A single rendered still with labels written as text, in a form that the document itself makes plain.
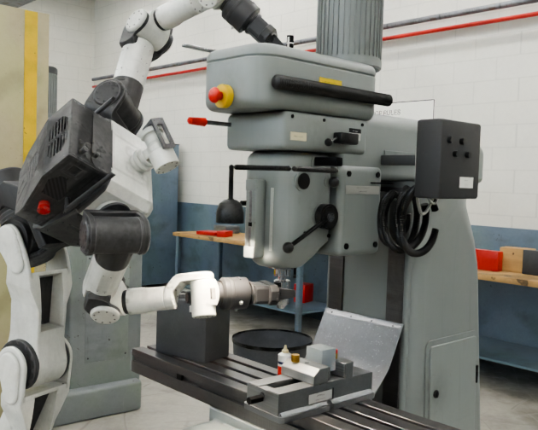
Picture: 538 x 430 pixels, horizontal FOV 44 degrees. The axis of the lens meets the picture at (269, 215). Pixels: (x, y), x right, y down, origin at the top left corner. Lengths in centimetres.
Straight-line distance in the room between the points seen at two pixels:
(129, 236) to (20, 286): 45
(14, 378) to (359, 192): 108
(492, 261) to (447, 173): 383
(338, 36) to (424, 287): 80
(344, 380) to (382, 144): 70
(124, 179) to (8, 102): 167
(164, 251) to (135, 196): 759
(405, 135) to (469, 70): 441
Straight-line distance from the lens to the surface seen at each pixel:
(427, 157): 182
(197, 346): 217
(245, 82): 169
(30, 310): 198
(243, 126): 183
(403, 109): 685
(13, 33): 336
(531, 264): 555
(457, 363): 230
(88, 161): 165
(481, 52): 647
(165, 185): 923
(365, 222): 195
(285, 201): 177
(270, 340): 420
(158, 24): 205
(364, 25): 202
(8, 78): 332
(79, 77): 1171
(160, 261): 927
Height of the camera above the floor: 155
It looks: 3 degrees down
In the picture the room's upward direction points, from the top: 2 degrees clockwise
